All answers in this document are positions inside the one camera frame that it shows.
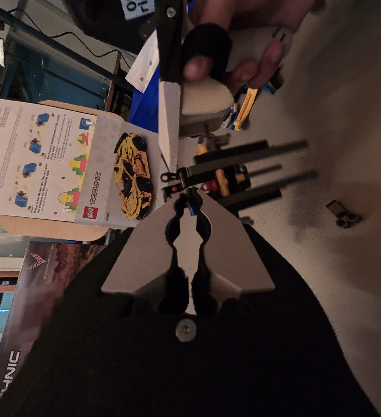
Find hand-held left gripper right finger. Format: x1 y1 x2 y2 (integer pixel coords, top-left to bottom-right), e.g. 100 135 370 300
196 190 275 313

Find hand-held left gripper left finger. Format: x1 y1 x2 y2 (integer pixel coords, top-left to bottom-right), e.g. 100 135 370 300
101 197 181 313

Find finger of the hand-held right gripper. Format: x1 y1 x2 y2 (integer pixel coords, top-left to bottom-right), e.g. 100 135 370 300
159 81 182 174
179 112 231 138

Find toy brick chassis assembly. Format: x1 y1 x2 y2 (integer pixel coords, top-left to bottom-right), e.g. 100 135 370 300
160 132 318 219

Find grey desk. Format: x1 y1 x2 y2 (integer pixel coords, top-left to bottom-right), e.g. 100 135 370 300
158 0 381 417

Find blue plastic bin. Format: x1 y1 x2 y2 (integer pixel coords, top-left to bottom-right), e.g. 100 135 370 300
129 85 160 134

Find white paper sheets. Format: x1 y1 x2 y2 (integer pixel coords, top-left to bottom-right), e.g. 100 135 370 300
125 31 160 93

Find pile of mixed toy bricks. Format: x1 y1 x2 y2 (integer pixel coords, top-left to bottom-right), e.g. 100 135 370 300
223 83 275 131

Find grey instruction booklet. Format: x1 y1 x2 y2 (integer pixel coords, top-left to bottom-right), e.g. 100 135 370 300
74 111 165 228

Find toy car box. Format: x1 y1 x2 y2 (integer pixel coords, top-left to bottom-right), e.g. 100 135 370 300
0 241 106 411

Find dark grey toy brick connector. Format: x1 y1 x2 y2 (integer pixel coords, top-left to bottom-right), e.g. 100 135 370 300
325 199 362 229

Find printed instruction sheet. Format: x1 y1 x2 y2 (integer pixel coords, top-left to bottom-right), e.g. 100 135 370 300
0 96 98 223

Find black cable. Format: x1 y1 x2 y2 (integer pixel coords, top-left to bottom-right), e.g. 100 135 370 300
0 8 121 57

